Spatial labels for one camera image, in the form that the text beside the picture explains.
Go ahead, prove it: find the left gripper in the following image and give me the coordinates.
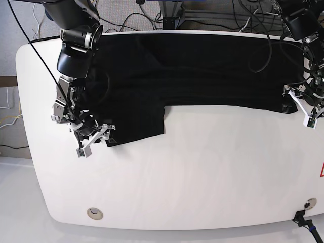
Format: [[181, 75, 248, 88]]
[[281, 75, 323, 118]]

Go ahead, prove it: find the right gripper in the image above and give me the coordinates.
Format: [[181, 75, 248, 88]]
[[69, 113, 117, 148]]

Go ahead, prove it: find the black T-shirt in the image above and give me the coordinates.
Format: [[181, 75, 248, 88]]
[[75, 32, 308, 148]]

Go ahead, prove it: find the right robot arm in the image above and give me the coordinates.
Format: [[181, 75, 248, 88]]
[[41, 1, 117, 156]]

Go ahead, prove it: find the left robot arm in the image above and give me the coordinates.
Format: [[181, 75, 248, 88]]
[[271, 1, 323, 119]]

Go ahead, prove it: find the red warning triangle sticker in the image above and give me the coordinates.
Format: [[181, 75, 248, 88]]
[[320, 163, 324, 178]]

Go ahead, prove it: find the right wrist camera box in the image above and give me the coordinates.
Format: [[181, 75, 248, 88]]
[[76, 147, 92, 158]]

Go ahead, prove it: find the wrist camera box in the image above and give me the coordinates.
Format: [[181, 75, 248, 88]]
[[76, 147, 92, 158], [303, 115, 318, 129]]

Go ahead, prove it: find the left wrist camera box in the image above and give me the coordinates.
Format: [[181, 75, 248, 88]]
[[303, 115, 318, 129]]

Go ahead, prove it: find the left table cable grommet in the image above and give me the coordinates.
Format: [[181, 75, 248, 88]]
[[87, 207, 103, 220]]

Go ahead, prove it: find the table cable grommet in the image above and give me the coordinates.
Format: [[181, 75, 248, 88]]
[[87, 207, 103, 220], [304, 198, 317, 210]]

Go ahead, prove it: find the yellow floor cable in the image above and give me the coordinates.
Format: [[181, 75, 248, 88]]
[[0, 115, 23, 128]]

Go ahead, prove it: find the right table cable grommet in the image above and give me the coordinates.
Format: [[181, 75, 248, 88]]
[[304, 198, 317, 210]]

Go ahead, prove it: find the white floor cable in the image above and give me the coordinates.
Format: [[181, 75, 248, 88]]
[[0, 87, 23, 127]]

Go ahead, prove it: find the black clamp with cable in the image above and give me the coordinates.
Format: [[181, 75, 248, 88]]
[[292, 210, 323, 243]]

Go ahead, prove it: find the aluminium frame column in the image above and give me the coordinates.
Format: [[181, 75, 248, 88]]
[[158, 1, 185, 30]]

